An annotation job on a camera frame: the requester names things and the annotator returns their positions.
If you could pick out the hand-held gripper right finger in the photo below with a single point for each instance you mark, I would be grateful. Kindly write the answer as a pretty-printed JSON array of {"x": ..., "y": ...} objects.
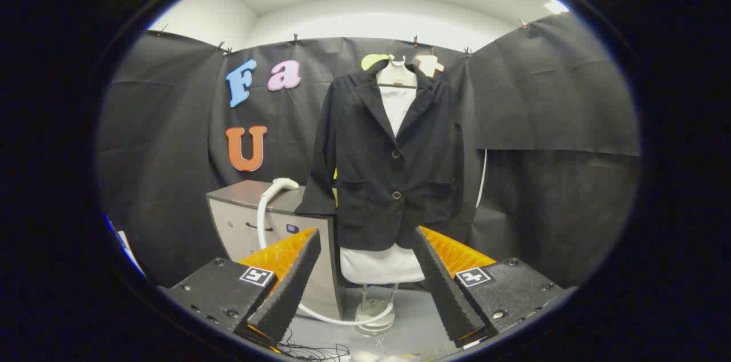
[{"x": 445, "y": 293}]

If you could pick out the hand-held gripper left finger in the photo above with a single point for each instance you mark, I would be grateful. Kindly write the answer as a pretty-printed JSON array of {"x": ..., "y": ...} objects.
[{"x": 291, "y": 293}]

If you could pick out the black button jacket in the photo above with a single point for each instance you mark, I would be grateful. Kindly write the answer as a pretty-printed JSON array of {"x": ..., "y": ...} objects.
[{"x": 371, "y": 190}]

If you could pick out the white mannequin torso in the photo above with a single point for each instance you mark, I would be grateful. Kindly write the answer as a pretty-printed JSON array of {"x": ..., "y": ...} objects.
[{"x": 380, "y": 265}]

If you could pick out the metal mannequin stand base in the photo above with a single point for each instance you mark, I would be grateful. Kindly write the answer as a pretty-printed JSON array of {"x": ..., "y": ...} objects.
[{"x": 374, "y": 316}]

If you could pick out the grey cabinet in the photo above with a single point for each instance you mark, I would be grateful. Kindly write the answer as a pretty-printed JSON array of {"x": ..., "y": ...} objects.
[{"x": 240, "y": 225}]

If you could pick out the white paper sheets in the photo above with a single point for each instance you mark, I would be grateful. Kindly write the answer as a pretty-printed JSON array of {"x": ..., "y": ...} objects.
[{"x": 128, "y": 250}]

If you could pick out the black backdrop cloth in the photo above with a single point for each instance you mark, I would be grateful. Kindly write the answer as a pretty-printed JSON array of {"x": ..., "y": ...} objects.
[{"x": 171, "y": 151}]

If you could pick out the small ceiling light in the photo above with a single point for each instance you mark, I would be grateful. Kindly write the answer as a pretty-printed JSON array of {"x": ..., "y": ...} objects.
[{"x": 555, "y": 6}]

